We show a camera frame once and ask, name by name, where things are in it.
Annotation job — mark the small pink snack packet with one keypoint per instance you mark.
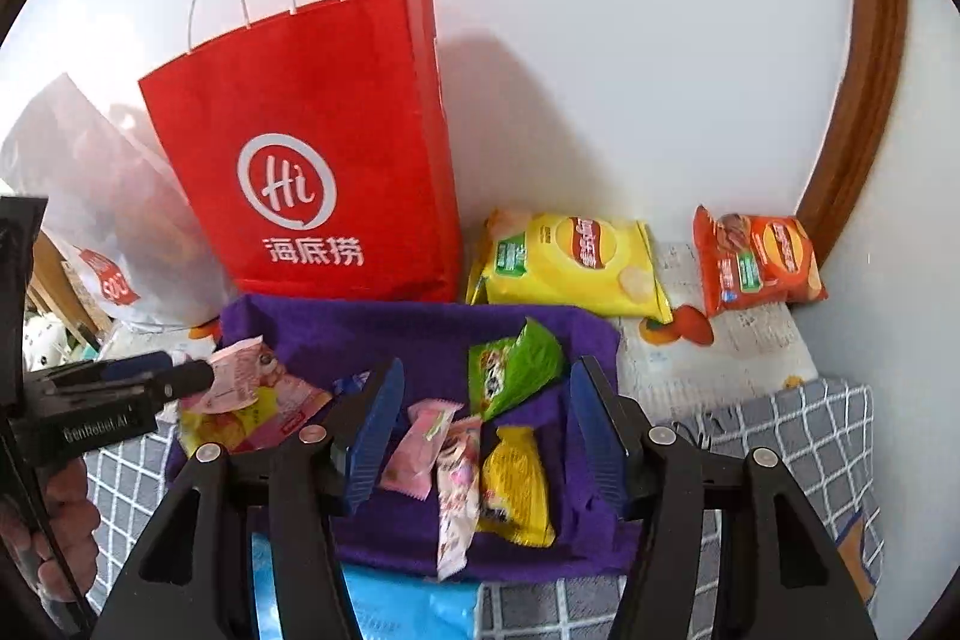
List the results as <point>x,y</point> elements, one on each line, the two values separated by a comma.
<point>420,452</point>

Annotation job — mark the white plastic bag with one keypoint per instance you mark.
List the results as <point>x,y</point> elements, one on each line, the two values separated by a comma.
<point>112,212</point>

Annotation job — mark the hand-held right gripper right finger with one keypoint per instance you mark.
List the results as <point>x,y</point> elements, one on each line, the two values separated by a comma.
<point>600,437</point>

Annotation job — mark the green snack packet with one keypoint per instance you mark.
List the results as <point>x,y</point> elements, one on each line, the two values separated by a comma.
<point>517,362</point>

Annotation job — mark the pink printed snack packet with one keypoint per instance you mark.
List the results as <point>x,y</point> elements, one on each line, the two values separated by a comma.
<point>240,377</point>

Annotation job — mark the yellow pink snack packet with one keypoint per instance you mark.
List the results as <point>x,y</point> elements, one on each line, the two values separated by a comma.
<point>247,426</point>

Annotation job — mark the brown wooden frame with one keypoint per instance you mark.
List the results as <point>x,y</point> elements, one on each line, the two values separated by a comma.
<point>870,85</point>

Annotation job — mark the person's left hand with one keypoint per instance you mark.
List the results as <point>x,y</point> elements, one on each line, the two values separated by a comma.
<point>75,527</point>

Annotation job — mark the grey plaid blanket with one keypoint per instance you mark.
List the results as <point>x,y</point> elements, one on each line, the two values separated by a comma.
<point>795,445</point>

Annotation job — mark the long pink white snack packet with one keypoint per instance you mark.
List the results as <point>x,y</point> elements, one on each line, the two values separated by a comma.
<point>457,505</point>

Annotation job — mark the white printed cloth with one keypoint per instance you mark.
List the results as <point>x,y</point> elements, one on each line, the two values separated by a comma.
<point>720,355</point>

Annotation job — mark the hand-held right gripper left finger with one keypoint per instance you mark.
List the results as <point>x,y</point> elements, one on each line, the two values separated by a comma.
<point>375,430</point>

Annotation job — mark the cardboard box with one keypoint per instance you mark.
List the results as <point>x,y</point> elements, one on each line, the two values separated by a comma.
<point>60,291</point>

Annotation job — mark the red paper bag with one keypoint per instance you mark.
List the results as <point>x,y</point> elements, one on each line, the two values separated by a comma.
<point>315,108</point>

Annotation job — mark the blue tissue pack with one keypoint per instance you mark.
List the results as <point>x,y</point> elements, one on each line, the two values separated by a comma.
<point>405,610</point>

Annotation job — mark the purple cloth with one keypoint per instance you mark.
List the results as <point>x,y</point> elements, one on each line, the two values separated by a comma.
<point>420,340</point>

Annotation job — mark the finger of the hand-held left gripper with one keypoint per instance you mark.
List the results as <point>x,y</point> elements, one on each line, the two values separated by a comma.
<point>184,379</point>
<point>135,365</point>

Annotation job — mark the orange chip bag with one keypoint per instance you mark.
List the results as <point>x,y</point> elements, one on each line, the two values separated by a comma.
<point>757,257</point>

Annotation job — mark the yellow chip bag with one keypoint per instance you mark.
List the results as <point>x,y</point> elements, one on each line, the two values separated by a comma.
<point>570,265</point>

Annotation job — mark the small blue snack packet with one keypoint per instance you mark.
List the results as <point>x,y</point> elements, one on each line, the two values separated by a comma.
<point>351,383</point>

